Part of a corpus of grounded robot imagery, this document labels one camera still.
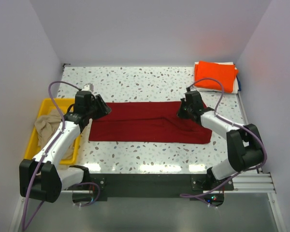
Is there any folded blue t shirt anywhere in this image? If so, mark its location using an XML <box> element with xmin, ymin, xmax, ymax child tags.
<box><xmin>236</xmin><ymin>76</ymin><xmax>242</xmax><ymax>91</ymax></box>

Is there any aluminium frame rail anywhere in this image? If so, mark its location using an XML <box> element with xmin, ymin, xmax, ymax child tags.
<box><xmin>226</xmin><ymin>173</ymin><xmax>276</xmax><ymax>193</ymax></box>

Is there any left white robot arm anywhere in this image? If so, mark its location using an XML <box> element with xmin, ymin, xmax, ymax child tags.
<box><xmin>19</xmin><ymin>90</ymin><xmax>111</xmax><ymax>203</ymax></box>

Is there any folded orange t shirt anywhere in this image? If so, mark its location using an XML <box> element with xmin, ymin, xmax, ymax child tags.
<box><xmin>194</xmin><ymin>60</ymin><xmax>239</xmax><ymax>93</ymax></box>

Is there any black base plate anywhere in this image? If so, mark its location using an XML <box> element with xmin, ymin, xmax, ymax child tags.
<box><xmin>90</xmin><ymin>174</ymin><xmax>223</xmax><ymax>201</ymax></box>

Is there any dark red t shirt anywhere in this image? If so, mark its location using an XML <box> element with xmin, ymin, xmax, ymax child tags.
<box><xmin>88</xmin><ymin>101</ymin><xmax>212</xmax><ymax>145</ymax></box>

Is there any beige t shirt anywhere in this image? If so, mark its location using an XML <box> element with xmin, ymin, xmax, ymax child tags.
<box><xmin>34</xmin><ymin>109</ymin><xmax>61</xmax><ymax>148</ymax></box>

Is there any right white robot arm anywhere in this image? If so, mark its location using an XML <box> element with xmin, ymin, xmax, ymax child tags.
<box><xmin>177</xmin><ymin>88</ymin><xmax>267</xmax><ymax>190</ymax></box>

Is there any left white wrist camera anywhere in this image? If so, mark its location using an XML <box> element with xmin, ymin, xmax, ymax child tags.
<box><xmin>82</xmin><ymin>83</ymin><xmax>94</xmax><ymax>92</ymax></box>

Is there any yellow plastic tray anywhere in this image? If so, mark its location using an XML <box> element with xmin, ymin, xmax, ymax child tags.
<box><xmin>24</xmin><ymin>98</ymin><xmax>81</xmax><ymax>165</ymax></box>

